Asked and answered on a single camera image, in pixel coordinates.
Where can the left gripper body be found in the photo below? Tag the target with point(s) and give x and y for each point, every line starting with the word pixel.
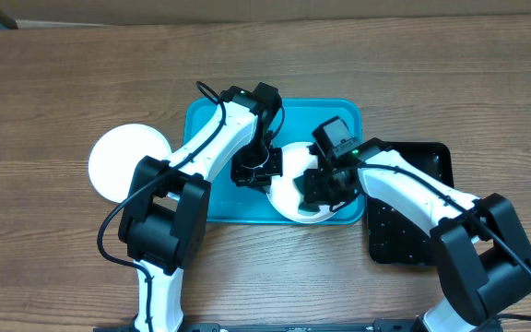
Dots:
pixel 254 165

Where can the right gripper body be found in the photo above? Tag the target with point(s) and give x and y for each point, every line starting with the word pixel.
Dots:
pixel 329 188

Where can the green sponge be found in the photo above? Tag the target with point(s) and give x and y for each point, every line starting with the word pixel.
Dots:
pixel 304 208

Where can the white plate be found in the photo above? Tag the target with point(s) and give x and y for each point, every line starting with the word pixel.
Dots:
pixel 284 194
pixel 113 158

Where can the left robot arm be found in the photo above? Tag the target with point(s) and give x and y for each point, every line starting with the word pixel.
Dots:
pixel 164 216

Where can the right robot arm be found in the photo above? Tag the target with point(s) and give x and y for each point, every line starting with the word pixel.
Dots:
pixel 481 251

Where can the black plastic tray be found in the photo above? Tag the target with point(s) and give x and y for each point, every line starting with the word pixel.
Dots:
pixel 392 239

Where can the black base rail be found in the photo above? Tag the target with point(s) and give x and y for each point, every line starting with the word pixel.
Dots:
pixel 293 328

